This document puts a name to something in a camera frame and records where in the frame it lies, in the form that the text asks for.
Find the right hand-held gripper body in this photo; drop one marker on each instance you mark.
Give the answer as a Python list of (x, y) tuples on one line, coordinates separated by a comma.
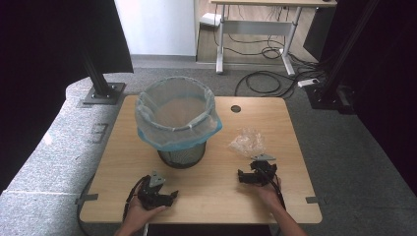
[(265, 168)]

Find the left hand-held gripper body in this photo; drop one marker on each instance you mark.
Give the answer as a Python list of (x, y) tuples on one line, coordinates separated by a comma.
[(151, 195)]

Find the clear plastic wrap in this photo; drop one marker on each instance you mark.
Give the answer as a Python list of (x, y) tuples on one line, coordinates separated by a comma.
[(246, 141)]

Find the black mesh waste bin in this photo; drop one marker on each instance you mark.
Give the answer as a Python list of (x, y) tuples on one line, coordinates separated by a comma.
[(182, 156)]

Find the blue translucent bin bag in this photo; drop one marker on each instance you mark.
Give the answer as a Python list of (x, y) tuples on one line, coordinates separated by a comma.
[(177, 111)]

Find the person's left hand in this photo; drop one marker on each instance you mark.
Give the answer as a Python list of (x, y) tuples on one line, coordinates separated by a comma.
[(141, 214)]

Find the person's right hand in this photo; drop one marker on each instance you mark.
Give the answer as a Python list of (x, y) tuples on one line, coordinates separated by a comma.
[(268, 194)]

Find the grey tape strip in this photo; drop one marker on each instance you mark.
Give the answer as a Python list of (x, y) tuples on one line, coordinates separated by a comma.
[(87, 198), (315, 200)]

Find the white power strip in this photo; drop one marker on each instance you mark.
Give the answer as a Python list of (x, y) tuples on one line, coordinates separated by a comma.
[(308, 82)]

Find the black metal stand with base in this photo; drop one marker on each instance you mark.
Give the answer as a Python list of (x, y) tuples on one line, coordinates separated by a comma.
[(100, 82), (334, 75)]

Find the black flat panel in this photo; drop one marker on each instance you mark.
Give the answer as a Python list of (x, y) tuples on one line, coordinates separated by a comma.
[(319, 32)]

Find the black curtain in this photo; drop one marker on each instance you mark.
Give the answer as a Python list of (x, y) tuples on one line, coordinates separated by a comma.
[(49, 65), (393, 82)]

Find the white box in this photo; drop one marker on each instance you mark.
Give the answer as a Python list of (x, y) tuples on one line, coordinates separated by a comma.
[(210, 19)]

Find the white desk frame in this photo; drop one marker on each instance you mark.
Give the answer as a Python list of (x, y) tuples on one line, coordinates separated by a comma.
[(259, 28)]

